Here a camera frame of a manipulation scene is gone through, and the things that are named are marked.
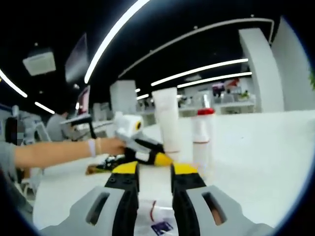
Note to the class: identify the lavender wristband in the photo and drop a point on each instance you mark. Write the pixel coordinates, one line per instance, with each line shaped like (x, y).
(92, 147)

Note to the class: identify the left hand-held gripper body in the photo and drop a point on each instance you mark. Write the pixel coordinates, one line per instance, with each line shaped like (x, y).
(129, 127)

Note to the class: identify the computer monitor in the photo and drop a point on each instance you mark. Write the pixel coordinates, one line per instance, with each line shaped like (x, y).
(84, 100)

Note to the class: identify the long curved ceiling light strip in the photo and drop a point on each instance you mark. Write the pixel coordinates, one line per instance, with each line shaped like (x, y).
(105, 40)

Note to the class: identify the green skincare sachet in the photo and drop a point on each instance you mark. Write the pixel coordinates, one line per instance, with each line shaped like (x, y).
(110, 163)

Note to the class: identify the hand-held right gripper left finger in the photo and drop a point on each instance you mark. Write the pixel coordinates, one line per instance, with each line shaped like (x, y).
(110, 221)

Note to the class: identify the row of white office desks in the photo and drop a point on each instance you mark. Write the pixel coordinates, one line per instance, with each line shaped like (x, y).
(233, 107)

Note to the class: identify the white skincare tube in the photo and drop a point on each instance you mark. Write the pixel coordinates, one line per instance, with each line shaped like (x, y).
(167, 118)

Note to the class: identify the person's left hand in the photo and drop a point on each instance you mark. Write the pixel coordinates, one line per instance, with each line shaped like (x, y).
(112, 146)

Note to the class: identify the red-capped skincare bottle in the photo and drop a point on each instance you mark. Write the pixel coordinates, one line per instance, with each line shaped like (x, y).
(203, 147)

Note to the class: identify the straight ceiling light strip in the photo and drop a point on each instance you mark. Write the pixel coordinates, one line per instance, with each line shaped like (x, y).
(221, 65)
(221, 78)

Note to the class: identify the large dark hanging screen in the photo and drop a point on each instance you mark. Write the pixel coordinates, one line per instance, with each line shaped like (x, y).
(77, 59)

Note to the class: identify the gold skincare sachet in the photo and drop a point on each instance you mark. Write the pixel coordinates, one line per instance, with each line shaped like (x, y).
(91, 170)

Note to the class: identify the ceiling air conditioner unit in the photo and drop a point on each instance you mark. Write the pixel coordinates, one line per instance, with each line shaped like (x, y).
(39, 62)

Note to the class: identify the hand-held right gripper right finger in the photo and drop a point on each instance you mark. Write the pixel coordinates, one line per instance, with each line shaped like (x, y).
(197, 214)

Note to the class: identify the person's grey shirt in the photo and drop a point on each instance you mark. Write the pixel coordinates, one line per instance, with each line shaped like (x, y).
(7, 157)

